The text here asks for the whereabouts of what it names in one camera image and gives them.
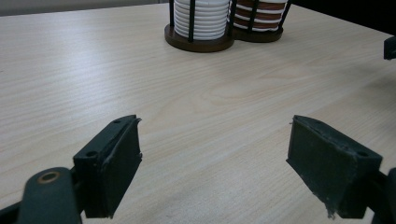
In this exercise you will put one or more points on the stack of white paper cups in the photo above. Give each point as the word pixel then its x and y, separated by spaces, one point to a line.
pixel 205 18

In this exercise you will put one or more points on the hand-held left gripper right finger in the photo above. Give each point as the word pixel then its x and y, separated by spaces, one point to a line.
pixel 330 168

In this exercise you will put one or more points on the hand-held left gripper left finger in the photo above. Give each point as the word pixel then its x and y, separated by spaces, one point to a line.
pixel 106 168

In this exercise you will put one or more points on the stack of brown paper cups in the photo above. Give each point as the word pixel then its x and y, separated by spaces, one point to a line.
pixel 267 6

